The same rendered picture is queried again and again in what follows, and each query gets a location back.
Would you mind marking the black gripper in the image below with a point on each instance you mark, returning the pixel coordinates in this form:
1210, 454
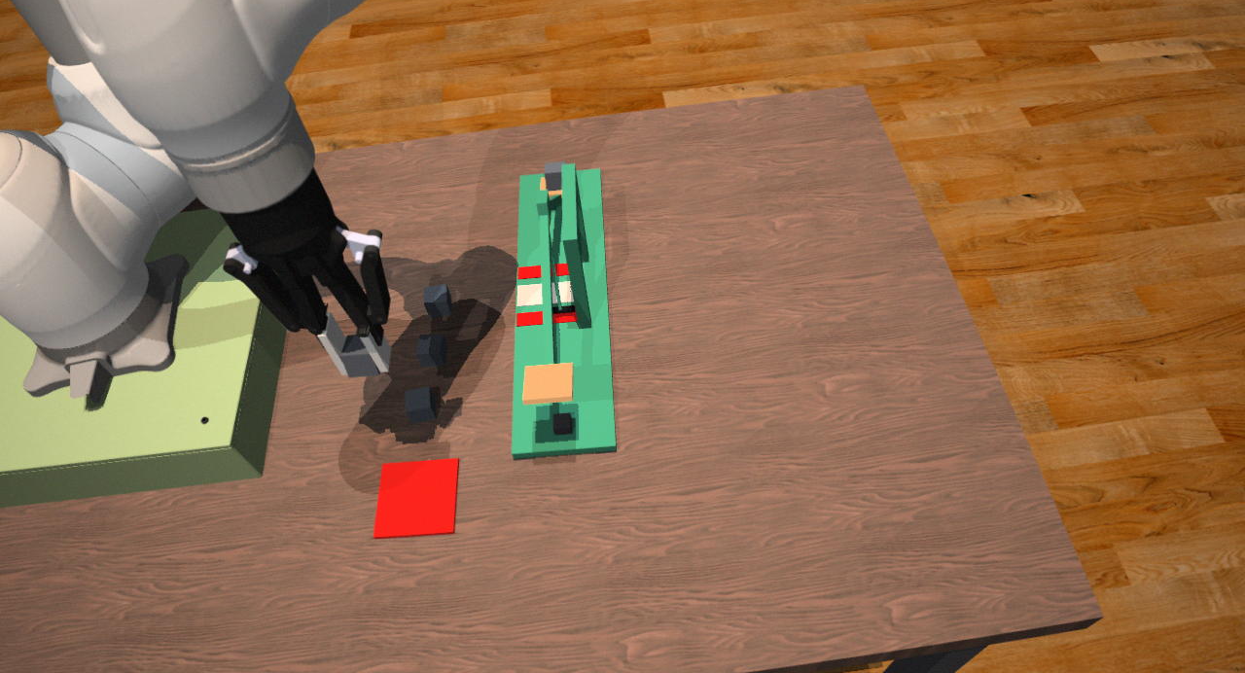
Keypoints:
301, 236

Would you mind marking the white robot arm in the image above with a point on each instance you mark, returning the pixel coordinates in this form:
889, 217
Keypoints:
78, 215

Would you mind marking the red flat square plate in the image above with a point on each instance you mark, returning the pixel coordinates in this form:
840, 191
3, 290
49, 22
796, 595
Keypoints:
417, 499

